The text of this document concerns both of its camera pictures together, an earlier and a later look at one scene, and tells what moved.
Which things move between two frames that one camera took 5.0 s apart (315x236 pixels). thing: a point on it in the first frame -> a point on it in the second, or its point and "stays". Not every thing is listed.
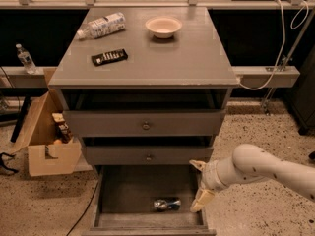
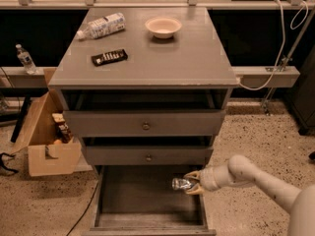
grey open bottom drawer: x=125 y=196 stays
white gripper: x=209 y=176 -> x=208 y=179
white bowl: x=163 y=27 stays
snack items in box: x=62 y=129 stays
